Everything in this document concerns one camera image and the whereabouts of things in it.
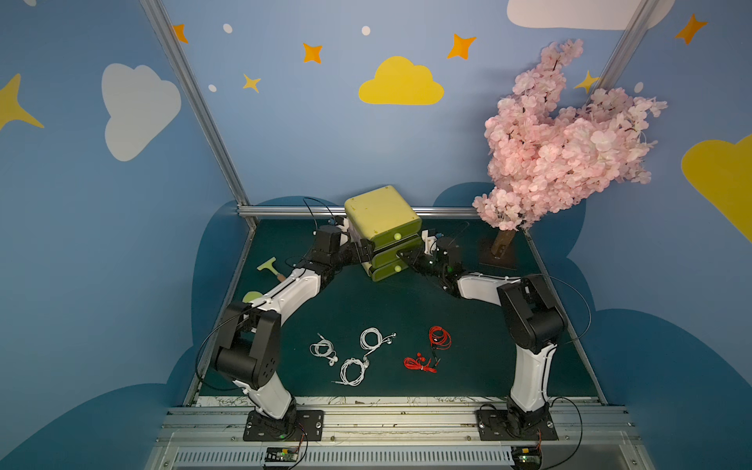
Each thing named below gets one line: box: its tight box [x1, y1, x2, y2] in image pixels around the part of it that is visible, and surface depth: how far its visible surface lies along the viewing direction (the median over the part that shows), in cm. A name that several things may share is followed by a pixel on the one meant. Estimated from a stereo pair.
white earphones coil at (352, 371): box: [330, 356, 371, 387], surface depth 85 cm
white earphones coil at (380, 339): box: [359, 327, 397, 357], surface depth 90 cm
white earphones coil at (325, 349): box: [309, 332, 339, 367], surface depth 88 cm
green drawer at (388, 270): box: [372, 259, 410, 282], surface depth 102 cm
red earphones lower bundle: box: [403, 352, 438, 375], surface depth 86 cm
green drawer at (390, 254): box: [371, 236, 422, 267], surface depth 95 cm
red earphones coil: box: [428, 325, 453, 351], surface depth 91 cm
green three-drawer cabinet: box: [344, 185, 423, 282], surface depth 97 cm
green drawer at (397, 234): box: [370, 218, 423, 250], surface depth 94 cm
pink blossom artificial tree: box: [472, 39, 668, 258], surface depth 69 cm
